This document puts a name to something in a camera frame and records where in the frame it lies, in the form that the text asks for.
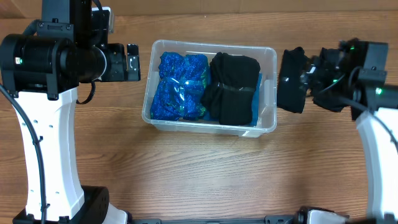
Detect small black garment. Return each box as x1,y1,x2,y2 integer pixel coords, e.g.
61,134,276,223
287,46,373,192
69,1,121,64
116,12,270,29
277,47,308,113

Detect sparkly blue fabric bundle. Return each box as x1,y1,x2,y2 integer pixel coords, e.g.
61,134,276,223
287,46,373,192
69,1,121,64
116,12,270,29
150,52,210,121

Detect blue denim jeans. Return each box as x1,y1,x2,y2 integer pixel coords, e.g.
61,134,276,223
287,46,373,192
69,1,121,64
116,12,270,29
203,73,262,126

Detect large black taped garment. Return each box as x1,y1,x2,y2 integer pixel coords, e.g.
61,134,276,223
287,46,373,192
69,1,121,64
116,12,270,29
201,52,261,126

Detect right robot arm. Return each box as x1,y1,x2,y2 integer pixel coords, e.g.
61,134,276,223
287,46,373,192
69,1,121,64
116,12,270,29
300,39,397,223

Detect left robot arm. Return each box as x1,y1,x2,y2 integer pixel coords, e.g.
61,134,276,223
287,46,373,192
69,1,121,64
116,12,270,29
1,0,141,224

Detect clear plastic storage bin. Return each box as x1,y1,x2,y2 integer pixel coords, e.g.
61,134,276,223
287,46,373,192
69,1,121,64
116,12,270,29
142,40,277,138

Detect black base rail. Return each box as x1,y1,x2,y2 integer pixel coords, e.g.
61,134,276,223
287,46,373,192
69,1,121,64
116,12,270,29
132,215,294,224

